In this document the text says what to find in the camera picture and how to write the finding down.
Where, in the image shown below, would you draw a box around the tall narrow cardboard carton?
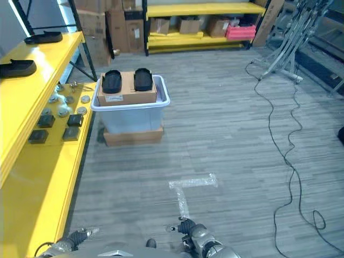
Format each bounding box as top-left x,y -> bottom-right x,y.
105,9 -> 129,53

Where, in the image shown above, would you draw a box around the small black square box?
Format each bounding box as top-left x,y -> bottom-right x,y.
62,126 -> 81,141
27,129 -> 49,145
67,113 -> 85,128
37,114 -> 56,128

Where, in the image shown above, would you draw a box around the black floor mat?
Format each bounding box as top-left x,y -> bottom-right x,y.
293,32 -> 344,94

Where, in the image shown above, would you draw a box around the small open cardboard box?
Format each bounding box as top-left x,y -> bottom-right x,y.
206,17 -> 231,38
149,17 -> 171,35
178,17 -> 201,35

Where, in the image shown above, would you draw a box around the flat brown cardboard box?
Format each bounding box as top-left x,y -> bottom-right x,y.
103,126 -> 165,147

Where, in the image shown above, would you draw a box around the robot body silver torso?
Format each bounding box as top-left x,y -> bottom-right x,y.
97,248 -> 189,258

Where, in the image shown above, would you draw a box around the red plastic crate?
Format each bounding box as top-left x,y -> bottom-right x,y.
225,24 -> 257,41

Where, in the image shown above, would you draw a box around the tall printed cardboard carton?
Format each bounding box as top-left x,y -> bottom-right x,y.
124,10 -> 146,54

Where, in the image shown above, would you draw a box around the thin metal tool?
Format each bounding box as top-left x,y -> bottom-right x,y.
67,81 -> 92,92

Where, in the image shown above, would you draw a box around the large brown cardboard carton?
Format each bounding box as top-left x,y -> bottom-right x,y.
73,0 -> 112,68

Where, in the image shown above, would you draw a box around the yellow shelf with black frame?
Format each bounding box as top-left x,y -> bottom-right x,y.
0,0 -> 98,258

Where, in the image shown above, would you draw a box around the long yellow storage rack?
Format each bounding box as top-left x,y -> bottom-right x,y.
144,0 -> 267,56

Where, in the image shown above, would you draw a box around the translucent plastic storage box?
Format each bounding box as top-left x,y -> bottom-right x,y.
90,74 -> 171,134

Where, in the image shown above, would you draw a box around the long black floor cable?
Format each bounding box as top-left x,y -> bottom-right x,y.
244,57 -> 344,258

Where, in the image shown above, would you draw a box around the grey metal stand frame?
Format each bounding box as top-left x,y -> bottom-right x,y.
258,0 -> 332,83

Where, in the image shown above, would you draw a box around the black sole-shaped part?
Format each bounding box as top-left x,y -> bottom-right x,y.
133,68 -> 155,92
102,69 -> 124,95
24,31 -> 63,45
0,59 -> 37,80

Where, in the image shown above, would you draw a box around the leaning flat cardboard panel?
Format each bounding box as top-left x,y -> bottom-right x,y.
252,0 -> 286,48

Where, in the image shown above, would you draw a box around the brown cardboard box with label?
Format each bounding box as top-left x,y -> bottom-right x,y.
96,70 -> 158,107

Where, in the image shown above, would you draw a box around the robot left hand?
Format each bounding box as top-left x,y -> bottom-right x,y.
66,227 -> 100,250

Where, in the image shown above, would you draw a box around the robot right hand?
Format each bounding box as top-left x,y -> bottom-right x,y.
164,217 -> 199,240

